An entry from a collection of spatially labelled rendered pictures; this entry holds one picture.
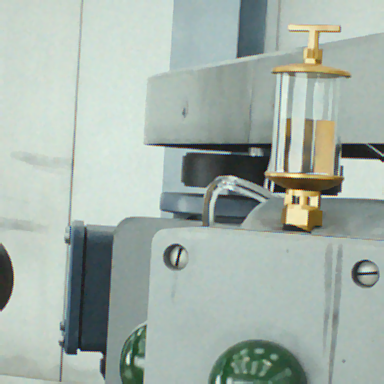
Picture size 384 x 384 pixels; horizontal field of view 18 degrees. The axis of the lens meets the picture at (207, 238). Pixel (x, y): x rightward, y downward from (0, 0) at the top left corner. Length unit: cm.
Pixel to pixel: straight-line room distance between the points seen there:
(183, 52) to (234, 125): 475
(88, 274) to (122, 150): 518
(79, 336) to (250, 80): 25
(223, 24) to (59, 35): 110
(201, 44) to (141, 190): 90
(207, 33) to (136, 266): 462
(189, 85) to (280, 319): 47
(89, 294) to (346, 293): 53
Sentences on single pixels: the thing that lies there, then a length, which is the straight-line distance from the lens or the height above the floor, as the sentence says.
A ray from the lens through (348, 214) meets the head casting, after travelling 46.
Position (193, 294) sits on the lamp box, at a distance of 37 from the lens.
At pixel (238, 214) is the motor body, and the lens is 85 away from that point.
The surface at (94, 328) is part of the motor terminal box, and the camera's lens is 88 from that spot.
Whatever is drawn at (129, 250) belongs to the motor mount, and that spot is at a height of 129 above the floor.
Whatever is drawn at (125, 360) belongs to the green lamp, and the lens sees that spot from 39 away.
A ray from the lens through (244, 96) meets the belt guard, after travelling 72.
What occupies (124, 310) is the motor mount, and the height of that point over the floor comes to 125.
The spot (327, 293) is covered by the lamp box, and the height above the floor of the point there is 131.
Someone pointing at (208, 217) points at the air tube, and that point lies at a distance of 56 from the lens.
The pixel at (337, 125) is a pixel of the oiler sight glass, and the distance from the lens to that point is 44.
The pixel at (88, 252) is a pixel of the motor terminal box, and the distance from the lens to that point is 87.
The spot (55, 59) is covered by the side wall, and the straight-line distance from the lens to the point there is 623.
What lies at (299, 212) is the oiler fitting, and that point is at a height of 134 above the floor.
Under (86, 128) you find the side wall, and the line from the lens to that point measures 613.
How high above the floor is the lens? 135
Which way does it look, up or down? 3 degrees down
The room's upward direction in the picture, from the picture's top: 4 degrees clockwise
